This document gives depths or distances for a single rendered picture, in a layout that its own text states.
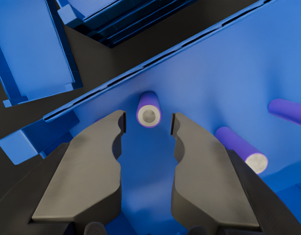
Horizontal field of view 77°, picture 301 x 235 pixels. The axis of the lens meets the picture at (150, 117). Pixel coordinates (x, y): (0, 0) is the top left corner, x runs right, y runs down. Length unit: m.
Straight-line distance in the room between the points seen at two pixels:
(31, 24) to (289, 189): 0.69
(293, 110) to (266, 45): 0.07
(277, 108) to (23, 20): 0.66
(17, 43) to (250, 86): 0.64
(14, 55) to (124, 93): 0.55
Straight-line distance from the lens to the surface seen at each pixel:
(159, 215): 0.26
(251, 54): 0.21
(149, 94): 0.17
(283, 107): 0.21
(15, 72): 0.72
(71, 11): 0.30
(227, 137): 0.19
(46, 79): 0.67
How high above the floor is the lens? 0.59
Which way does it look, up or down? 75 degrees down
